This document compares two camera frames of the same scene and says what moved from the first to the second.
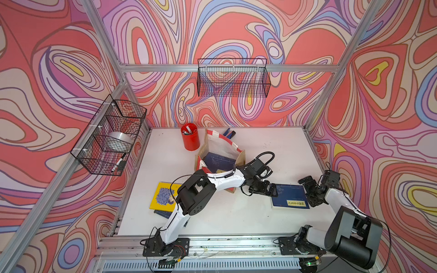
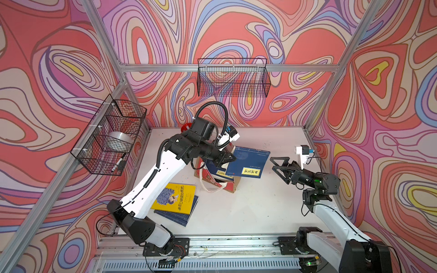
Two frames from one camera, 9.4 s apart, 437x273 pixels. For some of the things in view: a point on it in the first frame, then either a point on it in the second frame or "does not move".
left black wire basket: (103, 147) does not move
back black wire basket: (233, 77) does not move
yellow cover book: (164, 197) does not move
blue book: (290, 197) to (249, 162)
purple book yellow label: (219, 164) does not move
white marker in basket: (118, 162) does not move
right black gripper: (313, 201) to (289, 173)
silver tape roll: (119, 141) does not move
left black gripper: (264, 190) to (223, 158)
